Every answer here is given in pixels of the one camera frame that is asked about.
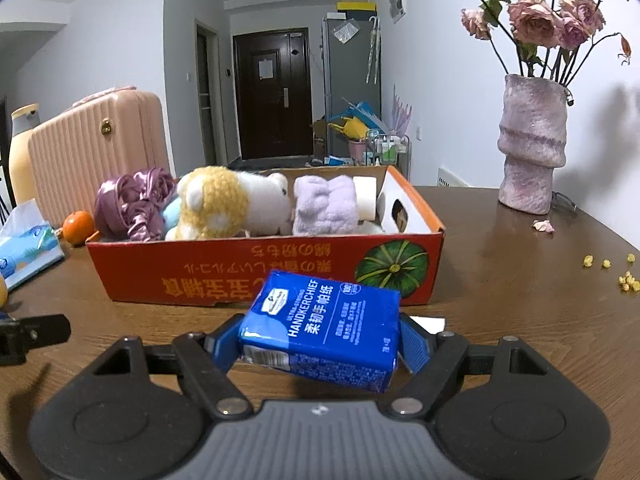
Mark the white paper notice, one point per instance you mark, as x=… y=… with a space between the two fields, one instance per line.
x=266 y=68

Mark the white hanging umbrellas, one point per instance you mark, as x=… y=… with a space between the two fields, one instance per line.
x=373 y=50

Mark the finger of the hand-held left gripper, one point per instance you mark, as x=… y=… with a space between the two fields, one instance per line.
x=35 y=337

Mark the dark brown entrance door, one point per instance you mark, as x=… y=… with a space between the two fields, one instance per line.
x=272 y=120

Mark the white paper card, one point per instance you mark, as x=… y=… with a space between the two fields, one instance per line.
x=426 y=325

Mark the orange tangerine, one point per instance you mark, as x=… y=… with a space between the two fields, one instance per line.
x=78 y=228

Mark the light blue soft tissue pack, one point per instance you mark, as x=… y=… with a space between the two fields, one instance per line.
x=25 y=255

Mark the purple feather wall decoration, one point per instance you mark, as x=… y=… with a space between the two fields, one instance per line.
x=401 y=112

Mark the blue and yellow bags pile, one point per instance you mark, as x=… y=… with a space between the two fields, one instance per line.
x=355 y=125

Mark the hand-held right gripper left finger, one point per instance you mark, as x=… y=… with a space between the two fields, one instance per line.
x=225 y=347

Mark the dried pink roses bouquet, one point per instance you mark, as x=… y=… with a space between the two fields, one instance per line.
x=535 y=25

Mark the pink satin scrunchie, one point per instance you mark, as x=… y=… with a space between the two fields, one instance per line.
x=130 y=205

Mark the lilac fluffy scrunchie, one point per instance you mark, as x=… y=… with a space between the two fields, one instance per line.
x=325 y=205

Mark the brown cardboard carton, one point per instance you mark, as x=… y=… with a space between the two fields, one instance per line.
x=320 y=135

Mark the grey refrigerator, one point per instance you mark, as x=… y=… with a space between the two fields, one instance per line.
x=345 y=85

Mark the blue small carton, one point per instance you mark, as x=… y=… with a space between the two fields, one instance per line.
x=320 y=330

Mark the grey interior door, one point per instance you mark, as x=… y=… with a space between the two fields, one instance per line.
x=207 y=100

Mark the mauve textured vase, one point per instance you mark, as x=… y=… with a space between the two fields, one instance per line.
x=530 y=150

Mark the light blue plush toy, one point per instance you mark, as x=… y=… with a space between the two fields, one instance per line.
x=171 y=215

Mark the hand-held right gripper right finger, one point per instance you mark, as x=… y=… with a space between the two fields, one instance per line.
x=415 y=346

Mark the metal trolley with bottles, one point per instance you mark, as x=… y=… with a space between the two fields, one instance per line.
x=390 y=150

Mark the scattered yellow crumbs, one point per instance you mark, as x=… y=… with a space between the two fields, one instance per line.
x=629 y=282

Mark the yellow and white plush toy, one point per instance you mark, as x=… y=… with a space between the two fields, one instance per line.
x=215 y=200

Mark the clear plastic bag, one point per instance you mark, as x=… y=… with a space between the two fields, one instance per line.
x=346 y=31

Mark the yellow flat box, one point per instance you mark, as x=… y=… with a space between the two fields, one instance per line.
x=357 y=6

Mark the red cardboard box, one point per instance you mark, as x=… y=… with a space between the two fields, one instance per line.
x=175 y=270

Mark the thin-framed eyeglasses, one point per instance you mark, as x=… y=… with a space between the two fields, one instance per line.
x=567 y=204

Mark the pink ribbed suitcase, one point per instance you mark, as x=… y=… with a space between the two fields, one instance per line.
x=100 y=160

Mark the white squishy ball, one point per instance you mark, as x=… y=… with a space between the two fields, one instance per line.
x=371 y=228

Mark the yellow thermos bottle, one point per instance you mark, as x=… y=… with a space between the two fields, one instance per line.
x=22 y=170

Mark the fallen dried petal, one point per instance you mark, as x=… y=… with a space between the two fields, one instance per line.
x=543 y=226

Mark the pink bucket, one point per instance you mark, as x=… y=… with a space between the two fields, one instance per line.
x=358 y=151

